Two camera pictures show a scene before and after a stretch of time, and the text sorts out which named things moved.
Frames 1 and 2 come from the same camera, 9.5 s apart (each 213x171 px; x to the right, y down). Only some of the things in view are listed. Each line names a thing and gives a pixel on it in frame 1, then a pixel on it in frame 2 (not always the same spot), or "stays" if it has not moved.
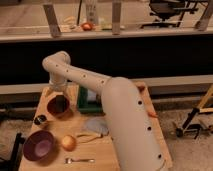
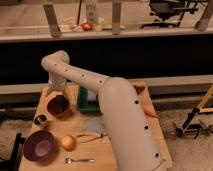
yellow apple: x=69 y=142 stays
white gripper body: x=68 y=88 -> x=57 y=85
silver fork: x=70 y=160 stays
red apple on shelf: x=87 y=26 stays
